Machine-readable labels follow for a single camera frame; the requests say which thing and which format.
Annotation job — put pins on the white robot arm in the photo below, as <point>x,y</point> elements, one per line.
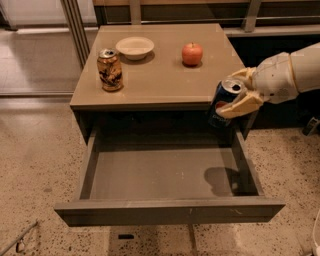
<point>306,69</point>

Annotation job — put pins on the grey cabinet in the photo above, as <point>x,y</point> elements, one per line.
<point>163,100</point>

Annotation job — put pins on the open grey top drawer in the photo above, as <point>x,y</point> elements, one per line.
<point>167,179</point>

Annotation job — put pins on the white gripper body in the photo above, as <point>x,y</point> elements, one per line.
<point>274,79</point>

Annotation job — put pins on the gold crumpled drink can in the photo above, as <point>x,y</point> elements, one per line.
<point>110,70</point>

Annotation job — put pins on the red apple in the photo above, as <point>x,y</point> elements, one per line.
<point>192,54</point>

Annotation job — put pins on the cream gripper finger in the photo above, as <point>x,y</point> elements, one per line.
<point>245,76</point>
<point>245,103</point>

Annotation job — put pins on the small black floor object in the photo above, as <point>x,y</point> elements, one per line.
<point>125,236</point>

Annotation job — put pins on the metal window frame rail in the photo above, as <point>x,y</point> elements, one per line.
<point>75,24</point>

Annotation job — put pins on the blue pepsi can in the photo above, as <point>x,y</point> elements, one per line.
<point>226,91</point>

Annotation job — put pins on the white bowl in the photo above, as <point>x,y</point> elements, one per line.
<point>135,48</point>

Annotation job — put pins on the metal rod on floor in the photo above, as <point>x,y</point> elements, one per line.
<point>18,243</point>

